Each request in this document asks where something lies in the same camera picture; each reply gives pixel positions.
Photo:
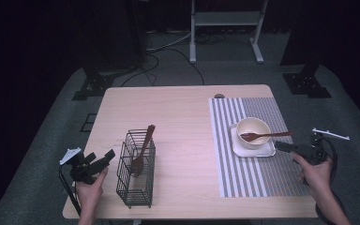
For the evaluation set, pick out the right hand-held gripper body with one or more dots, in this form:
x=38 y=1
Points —
x=315 y=151

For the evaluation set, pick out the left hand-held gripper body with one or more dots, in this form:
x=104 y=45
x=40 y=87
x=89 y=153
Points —
x=79 y=170

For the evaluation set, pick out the brown wooden spoon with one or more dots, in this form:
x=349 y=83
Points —
x=253 y=136
x=137 y=164

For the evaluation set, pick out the cream ceramic bowl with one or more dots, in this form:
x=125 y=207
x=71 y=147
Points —
x=253 y=125

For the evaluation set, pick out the person's left hand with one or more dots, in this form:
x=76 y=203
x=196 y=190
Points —
x=90 y=190

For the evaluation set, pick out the person's right hand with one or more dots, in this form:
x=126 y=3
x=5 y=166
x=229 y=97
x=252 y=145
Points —
x=317 y=175

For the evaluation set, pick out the white square saucer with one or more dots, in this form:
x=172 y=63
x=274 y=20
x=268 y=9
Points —
x=256 y=152

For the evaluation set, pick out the striped woven placemat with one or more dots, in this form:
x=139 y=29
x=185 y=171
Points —
x=256 y=175

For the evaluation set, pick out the black stand base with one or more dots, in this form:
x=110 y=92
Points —
x=93 y=84
x=306 y=82

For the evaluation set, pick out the dark cabinet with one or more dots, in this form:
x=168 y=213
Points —
x=112 y=34

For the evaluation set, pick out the white metal stand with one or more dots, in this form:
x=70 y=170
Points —
x=228 y=18

